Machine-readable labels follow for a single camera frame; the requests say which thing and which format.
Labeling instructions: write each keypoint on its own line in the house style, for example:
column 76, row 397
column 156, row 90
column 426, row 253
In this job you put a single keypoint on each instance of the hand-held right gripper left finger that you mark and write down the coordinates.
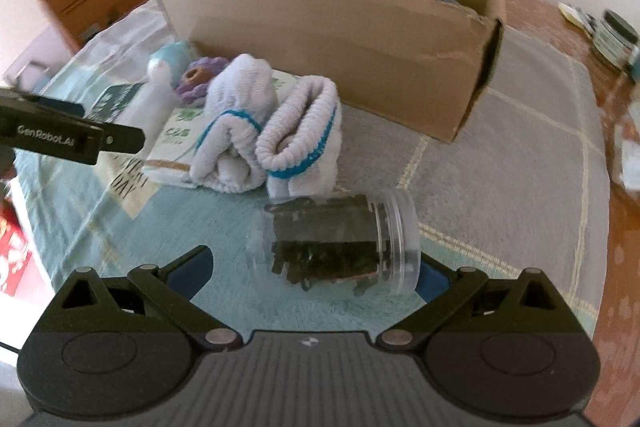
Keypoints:
column 192, row 274

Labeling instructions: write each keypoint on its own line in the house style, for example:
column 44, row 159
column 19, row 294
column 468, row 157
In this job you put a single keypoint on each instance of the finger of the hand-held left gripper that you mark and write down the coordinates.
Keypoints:
column 125, row 141

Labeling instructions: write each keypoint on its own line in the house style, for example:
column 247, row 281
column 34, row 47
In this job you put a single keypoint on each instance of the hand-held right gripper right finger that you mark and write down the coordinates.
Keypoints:
column 435, row 279

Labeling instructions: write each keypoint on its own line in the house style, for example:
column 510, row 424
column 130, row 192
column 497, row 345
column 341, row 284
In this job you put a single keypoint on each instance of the white bottle light blue cap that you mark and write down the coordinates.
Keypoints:
column 157, row 92

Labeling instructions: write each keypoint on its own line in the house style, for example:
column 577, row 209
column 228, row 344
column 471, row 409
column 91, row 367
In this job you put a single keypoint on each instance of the clear jar with dark contents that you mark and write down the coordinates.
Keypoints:
column 330, row 242

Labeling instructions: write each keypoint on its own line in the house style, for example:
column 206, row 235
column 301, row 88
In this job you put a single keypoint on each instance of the purple crochet flower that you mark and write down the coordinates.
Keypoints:
column 212, row 68

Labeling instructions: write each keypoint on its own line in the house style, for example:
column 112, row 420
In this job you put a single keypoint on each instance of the white sock roll blue stripe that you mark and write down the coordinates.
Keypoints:
column 235, row 87
column 305, row 122

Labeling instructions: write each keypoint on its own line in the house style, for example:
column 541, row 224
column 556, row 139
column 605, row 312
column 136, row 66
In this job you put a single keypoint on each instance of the brown cardboard box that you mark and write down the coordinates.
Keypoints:
column 325, row 47

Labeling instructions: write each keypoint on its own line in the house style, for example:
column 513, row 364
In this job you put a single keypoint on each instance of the red printed packets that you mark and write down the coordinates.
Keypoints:
column 12, row 247

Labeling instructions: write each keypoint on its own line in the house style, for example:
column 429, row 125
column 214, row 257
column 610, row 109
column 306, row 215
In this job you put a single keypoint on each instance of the checked green grey tablecloth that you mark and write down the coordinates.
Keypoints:
column 500, row 167

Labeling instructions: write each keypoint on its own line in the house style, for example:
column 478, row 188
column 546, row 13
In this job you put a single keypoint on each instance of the large clear jar black lid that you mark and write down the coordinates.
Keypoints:
column 631, row 147

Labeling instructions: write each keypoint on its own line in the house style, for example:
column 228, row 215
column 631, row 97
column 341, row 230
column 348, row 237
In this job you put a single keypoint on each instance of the small jar green label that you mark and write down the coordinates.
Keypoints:
column 612, row 39

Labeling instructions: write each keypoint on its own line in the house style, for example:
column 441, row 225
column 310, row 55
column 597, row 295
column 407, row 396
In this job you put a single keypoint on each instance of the small white yellow item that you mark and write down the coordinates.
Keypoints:
column 575, row 14

